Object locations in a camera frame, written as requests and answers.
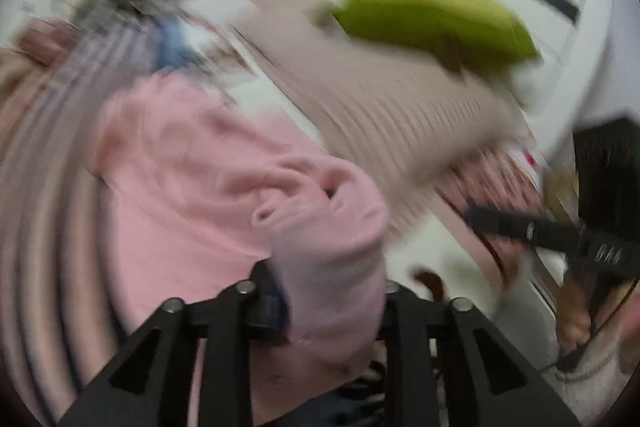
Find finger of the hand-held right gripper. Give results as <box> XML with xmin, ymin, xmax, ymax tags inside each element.
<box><xmin>465</xmin><ymin>204</ymin><xmax>586</xmax><ymax>255</ymax></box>

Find person's right hand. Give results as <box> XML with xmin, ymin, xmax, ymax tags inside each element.
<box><xmin>555</xmin><ymin>269</ymin><xmax>640</xmax><ymax>353</ymax></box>

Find pink dotted garment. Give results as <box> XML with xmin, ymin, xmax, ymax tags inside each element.
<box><xmin>85</xmin><ymin>72</ymin><xmax>391</xmax><ymax>408</ymax></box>

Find large beige striped pillow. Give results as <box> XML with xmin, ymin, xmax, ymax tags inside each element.
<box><xmin>230</xmin><ymin>0</ymin><xmax>531</xmax><ymax>233</ymax></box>

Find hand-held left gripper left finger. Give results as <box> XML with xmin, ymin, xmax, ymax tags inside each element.
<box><xmin>57</xmin><ymin>259</ymin><xmax>291</xmax><ymax>427</ymax></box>

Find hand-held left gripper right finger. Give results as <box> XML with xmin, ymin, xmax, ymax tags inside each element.
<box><xmin>375</xmin><ymin>279</ymin><xmax>583</xmax><ymax>427</ymax></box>

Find green avocado plush toy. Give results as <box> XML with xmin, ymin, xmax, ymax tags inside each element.
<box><xmin>312</xmin><ymin>0</ymin><xmax>541</xmax><ymax>82</ymax></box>

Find striped blanket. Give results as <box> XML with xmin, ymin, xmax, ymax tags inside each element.
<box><xmin>0</xmin><ymin>22</ymin><xmax>211</xmax><ymax>427</ymax></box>

